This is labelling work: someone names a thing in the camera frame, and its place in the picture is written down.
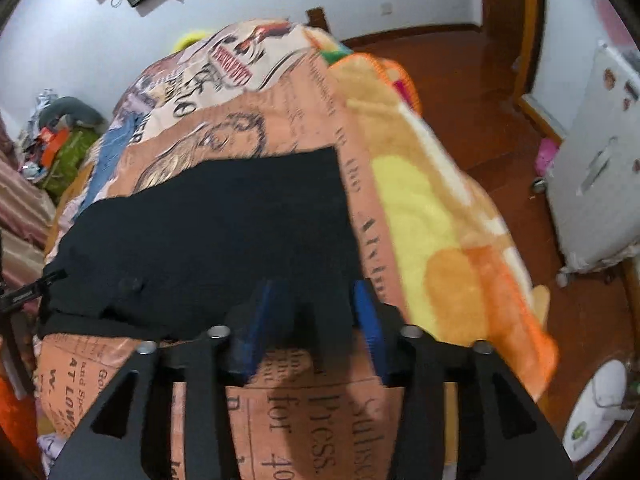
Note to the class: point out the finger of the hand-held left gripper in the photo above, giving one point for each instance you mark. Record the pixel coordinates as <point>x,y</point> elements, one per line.
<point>52,279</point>

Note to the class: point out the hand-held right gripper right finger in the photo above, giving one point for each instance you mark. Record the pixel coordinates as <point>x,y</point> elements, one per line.
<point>370,335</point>

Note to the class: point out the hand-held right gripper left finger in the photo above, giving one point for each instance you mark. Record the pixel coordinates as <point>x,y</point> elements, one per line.
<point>256,335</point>

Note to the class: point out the black pants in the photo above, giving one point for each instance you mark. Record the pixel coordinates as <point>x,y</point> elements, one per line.
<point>200,235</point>

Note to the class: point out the striped cloth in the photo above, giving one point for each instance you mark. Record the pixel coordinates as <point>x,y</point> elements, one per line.
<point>22,210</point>

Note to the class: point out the tan wooden board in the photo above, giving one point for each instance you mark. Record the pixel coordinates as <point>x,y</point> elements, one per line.
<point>67,205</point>

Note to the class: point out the orange bag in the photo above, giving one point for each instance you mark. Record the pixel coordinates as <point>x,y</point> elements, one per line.
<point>52,142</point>

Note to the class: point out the orange yellow plush blanket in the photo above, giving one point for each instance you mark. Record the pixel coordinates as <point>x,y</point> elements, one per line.
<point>425,210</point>

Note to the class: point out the printed bed blanket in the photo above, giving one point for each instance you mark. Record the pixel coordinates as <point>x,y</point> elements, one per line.
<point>280,125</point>

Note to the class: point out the small metal bowl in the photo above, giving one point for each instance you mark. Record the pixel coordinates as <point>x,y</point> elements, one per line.
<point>539,185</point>

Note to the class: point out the white fan base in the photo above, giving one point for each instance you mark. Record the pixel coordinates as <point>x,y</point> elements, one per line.
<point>595,410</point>

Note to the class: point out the pink plastic item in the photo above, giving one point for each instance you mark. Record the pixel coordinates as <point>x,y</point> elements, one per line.
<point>546,155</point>

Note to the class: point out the yellow-green plush toy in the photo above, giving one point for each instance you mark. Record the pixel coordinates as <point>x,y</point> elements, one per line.
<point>190,40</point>

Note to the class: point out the white cabinet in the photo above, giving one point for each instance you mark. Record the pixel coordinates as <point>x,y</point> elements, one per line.
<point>595,160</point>

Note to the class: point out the brown wooden door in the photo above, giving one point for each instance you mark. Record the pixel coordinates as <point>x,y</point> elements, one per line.
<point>505,20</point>

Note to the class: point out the wooden bed post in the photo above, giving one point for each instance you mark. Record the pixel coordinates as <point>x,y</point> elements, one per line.
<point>316,19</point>

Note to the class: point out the white wall outlet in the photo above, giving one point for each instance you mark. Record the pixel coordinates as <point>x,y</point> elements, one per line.
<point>385,8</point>

